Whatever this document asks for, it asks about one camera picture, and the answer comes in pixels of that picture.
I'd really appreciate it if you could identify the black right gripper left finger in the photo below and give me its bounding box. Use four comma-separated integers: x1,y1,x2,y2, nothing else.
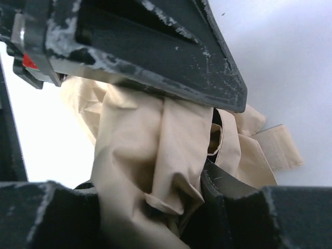
1,182,101,248

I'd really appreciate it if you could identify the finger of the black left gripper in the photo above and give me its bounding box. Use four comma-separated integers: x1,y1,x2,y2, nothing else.
45,1,247,113

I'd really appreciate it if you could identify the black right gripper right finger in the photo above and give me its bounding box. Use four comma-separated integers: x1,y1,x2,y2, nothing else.
181,160,331,248

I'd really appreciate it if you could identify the beige folding umbrella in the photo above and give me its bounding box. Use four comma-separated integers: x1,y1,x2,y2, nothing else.
61,77,302,248

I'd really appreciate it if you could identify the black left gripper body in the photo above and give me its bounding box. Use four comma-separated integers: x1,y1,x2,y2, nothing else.
1,1,62,89

